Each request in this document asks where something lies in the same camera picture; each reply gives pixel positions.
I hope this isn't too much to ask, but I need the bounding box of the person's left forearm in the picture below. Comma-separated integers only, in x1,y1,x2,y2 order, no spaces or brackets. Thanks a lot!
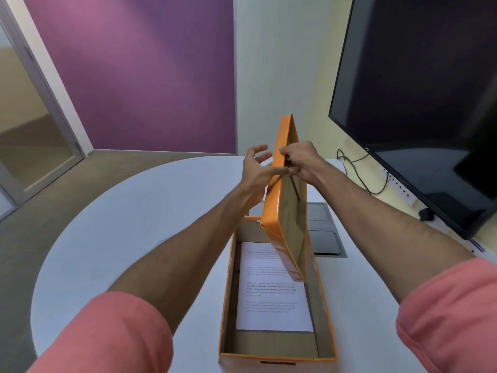
107,182,265,335

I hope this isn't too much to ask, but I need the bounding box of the white printed paper sheet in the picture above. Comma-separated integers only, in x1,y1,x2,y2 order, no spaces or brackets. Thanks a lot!
236,241,314,333

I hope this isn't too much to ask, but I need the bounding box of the black power cable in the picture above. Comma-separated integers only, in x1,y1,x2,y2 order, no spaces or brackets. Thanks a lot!
336,148,390,195

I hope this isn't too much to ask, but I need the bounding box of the person's right hand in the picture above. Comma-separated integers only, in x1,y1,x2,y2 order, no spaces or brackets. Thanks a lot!
278,140,331,187

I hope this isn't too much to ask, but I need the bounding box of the black wall television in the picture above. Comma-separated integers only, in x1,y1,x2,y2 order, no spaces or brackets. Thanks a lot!
328,0,497,240

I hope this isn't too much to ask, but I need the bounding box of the pink sleeve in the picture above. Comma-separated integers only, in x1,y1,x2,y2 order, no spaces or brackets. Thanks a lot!
396,258,497,373
27,292,174,373

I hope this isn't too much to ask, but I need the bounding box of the grey table cable hatch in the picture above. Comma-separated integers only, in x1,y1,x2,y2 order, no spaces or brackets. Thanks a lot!
304,202,347,259

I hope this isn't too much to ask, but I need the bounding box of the orange cardboard box lid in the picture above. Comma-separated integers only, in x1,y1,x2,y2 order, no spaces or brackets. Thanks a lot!
259,114,311,283

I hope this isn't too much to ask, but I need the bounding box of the glass door grey frame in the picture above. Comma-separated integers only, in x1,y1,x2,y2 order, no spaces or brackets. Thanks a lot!
0,0,85,222

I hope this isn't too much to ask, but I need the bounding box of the pink left sleeve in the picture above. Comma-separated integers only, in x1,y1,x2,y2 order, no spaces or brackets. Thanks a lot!
27,292,174,373

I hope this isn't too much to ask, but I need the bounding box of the orange cardboard box base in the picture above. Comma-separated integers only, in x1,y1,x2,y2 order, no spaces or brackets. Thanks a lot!
218,216,339,373

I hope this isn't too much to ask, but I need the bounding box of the white socket strip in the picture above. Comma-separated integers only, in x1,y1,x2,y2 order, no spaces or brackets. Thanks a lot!
382,168,418,206

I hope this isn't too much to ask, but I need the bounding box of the pink right sleeve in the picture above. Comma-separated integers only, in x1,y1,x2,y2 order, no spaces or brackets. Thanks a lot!
396,258,497,373

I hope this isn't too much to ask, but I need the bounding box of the white table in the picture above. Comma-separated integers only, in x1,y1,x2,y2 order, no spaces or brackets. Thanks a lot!
30,155,497,373

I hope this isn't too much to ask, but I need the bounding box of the person's right forearm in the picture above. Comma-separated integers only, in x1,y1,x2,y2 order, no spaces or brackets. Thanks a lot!
306,166,476,306

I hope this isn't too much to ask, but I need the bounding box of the person's left hand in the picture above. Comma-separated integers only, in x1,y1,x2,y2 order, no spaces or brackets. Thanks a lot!
240,145,290,208

